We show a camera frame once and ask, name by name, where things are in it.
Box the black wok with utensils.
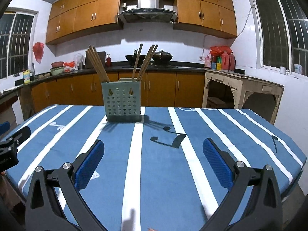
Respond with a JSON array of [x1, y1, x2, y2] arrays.
[[125, 49, 146, 67]]

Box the yellow detergent bottle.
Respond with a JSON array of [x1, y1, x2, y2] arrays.
[[23, 69, 31, 84]]

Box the stacked bowls on counter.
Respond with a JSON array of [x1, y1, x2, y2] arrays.
[[50, 62, 64, 76]]

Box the blue white striped tablecloth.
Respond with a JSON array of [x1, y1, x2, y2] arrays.
[[7, 105, 306, 230]]

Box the wooden stool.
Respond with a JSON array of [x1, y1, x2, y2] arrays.
[[206, 97, 234, 109]]

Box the green perforated chopstick holder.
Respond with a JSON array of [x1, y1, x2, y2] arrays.
[[101, 78, 141, 123]]

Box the left barred window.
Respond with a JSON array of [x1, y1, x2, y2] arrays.
[[0, 12, 34, 79]]

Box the barred window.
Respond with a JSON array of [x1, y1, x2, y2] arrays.
[[0, 12, 34, 79], [251, 0, 307, 76]]

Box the white worn side table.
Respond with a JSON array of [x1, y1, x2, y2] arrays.
[[202, 69, 284, 124]]

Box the red bottle on counter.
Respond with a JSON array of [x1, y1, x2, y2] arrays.
[[105, 54, 112, 67]]

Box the dark wooden cutting board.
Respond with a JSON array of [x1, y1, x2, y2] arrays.
[[85, 51, 106, 69]]

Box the black countertop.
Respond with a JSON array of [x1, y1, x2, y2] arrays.
[[0, 61, 246, 97]]

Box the orange lower cabinets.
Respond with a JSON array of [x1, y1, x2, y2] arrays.
[[31, 71, 205, 112]]

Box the orange cabinets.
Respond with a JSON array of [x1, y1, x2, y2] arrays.
[[45, 0, 238, 44], [31, 71, 205, 112]]

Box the red bag and bottles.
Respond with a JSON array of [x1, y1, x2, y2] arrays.
[[204, 46, 235, 72]]

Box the orange upper cabinets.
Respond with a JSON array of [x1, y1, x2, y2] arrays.
[[45, 0, 238, 44]]

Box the black lidded wok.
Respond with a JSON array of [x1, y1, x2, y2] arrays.
[[152, 49, 173, 66]]

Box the right barred window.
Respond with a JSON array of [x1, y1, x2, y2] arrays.
[[251, 0, 307, 76]]

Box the steel range hood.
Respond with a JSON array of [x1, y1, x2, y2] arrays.
[[118, 0, 177, 23]]

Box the red plastic bag on wall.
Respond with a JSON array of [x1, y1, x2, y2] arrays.
[[32, 42, 45, 64]]

